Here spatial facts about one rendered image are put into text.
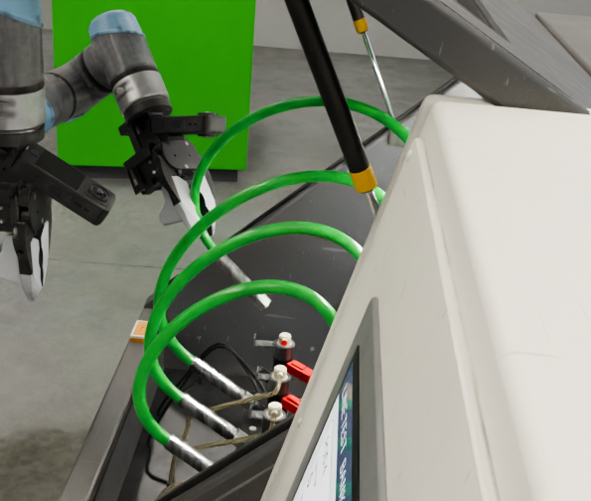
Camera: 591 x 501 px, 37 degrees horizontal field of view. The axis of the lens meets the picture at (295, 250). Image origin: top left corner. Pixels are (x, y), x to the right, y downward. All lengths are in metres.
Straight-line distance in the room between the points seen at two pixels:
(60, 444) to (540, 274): 2.46
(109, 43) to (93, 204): 0.41
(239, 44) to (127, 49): 3.11
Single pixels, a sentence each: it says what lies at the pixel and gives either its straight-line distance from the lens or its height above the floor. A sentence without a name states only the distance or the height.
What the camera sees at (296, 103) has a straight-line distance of 1.14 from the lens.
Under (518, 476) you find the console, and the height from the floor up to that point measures 1.54.
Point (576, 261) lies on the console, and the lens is 0.44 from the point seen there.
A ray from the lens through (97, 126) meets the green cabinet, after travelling 4.56.
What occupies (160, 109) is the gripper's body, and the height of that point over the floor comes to 1.33.
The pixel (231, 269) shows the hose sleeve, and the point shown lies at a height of 1.14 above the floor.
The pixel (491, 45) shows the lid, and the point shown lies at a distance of 0.68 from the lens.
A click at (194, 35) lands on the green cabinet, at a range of 4.42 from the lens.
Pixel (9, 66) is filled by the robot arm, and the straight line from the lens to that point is 0.96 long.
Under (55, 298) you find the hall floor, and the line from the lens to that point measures 3.56.
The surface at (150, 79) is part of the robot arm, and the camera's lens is 1.33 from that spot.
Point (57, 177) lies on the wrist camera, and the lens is 1.00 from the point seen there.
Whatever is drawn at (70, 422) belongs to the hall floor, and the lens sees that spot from 2.89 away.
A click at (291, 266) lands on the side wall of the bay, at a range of 1.49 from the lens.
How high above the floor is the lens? 1.73
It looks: 26 degrees down
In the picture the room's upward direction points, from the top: 5 degrees clockwise
